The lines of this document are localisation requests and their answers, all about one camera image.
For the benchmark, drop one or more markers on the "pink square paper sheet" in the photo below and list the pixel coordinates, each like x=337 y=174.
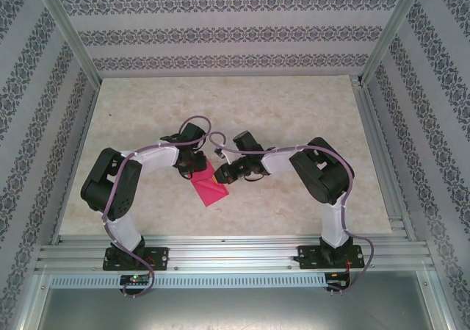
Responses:
x=211 y=194

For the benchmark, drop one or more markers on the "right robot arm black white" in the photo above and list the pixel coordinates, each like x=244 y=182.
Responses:
x=330 y=183

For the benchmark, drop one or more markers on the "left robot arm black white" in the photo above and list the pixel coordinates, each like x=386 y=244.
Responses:
x=110 y=190

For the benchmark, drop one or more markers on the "left circuit board green light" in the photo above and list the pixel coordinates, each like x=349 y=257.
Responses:
x=136 y=279

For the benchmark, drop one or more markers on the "grey metal panel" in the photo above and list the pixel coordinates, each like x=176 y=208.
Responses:
x=235 y=311

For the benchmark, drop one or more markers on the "right circuit board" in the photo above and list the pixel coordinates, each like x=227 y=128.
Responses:
x=337 y=275

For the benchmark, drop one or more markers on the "aluminium mounting rail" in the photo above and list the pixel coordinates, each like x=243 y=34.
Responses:
x=235 y=251

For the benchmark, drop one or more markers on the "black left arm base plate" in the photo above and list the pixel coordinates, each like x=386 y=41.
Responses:
x=161 y=258

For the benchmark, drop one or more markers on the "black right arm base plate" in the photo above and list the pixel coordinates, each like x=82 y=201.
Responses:
x=306 y=258

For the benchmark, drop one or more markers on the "aluminium side rail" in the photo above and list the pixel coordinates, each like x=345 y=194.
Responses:
x=382 y=161

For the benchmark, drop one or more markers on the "aluminium frame post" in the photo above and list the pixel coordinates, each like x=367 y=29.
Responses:
x=32 y=304
x=62 y=25
x=393 y=25
x=437 y=304

